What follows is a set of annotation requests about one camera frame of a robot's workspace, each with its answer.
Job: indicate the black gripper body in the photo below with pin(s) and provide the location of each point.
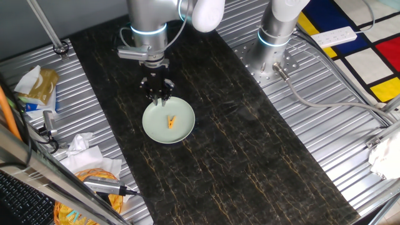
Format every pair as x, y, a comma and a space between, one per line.
156, 81

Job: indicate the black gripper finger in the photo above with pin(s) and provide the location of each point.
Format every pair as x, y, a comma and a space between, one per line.
155, 100
163, 101

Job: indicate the orange plastic clothespin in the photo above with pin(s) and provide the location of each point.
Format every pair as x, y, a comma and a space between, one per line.
171, 123

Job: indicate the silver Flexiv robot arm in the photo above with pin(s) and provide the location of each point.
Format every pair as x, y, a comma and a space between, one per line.
147, 15

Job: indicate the pale green round plate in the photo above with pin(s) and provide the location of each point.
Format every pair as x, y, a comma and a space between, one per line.
156, 128

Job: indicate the white paper towel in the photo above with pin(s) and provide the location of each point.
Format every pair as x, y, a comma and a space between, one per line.
93, 162

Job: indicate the crumpled white tissue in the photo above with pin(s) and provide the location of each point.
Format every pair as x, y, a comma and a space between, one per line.
78, 142

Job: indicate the dark marble pattern mat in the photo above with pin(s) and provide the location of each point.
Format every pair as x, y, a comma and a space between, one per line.
234, 156

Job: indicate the yellow tissue box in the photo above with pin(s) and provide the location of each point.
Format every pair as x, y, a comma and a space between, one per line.
43, 87

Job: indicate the teal plastic clothespin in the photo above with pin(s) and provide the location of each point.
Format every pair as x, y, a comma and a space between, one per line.
73, 215

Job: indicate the yellow wicker basket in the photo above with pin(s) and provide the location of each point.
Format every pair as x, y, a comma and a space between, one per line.
62, 215

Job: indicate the orange tube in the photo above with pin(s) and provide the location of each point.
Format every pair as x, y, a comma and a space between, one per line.
7, 115

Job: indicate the black keyboard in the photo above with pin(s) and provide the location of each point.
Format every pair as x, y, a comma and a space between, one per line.
22, 203

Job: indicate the white power strip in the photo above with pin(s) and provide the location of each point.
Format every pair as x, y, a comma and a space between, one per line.
334, 37

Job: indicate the colourful block pattern mat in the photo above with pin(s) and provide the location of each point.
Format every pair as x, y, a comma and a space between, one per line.
368, 62

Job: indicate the white cloth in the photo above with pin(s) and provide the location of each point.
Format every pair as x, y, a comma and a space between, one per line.
387, 156

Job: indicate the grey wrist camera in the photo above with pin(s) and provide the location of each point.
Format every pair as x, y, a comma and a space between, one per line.
132, 52

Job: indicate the silver perforated base plate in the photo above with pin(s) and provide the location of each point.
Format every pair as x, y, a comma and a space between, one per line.
240, 53

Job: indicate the silver ribbed camera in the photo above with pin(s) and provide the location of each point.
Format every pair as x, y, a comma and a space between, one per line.
103, 186

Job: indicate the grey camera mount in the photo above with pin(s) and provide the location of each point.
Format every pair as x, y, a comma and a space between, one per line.
49, 120

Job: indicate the aluminium post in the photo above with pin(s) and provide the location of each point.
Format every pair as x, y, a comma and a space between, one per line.
47, 28

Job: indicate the aluminium frame beam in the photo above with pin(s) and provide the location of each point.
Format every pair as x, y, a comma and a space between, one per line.
47, 175

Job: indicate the small aluminium bracket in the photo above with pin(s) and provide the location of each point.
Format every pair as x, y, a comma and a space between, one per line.
372, 143

